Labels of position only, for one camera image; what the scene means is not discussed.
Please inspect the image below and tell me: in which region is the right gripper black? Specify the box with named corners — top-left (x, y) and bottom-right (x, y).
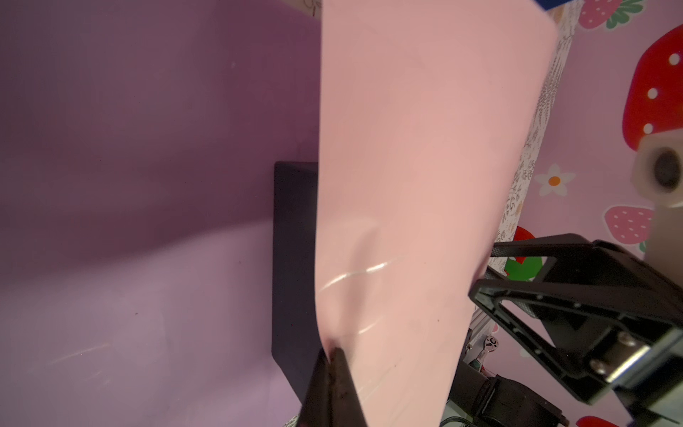
top-left (470, 234), bottom-right (682, 426)

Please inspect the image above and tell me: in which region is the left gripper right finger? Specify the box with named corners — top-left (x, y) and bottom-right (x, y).
top-left (330, 348), bottom-right (367, 427)

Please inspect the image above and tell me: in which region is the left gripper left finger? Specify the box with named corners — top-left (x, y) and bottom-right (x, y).
top-left (298, 350), bottom-right (333, 427)

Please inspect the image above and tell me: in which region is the dark grey gift box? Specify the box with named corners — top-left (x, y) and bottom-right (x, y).
top-left (271, 162), bottom-right (322, 400)

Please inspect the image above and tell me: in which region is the purple wrapping paper sheet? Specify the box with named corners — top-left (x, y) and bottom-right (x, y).
top-left (1, 1), bottom-right (557, 426)

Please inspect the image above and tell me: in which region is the blue tape dispenser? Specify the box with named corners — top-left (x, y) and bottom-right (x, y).
top-left (535, 0), bottom-right (572, 11)

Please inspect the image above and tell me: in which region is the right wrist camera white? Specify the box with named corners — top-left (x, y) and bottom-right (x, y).
top-left (631, 129), bottom-right (682, 208)

